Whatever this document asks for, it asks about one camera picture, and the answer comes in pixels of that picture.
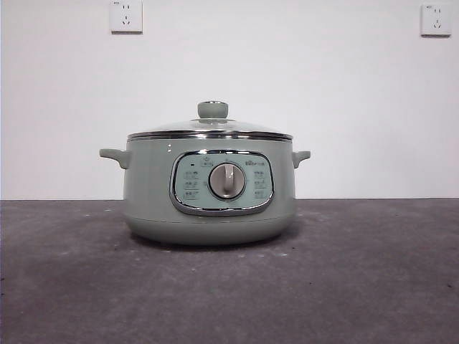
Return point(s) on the white wall socket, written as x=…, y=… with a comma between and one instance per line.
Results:
x=126, y=18
x=436, y=20

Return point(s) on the sage green electric pot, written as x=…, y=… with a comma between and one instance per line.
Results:
x=150, y=200

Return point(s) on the glass lid with green knob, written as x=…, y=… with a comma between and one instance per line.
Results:
x=213, y=109

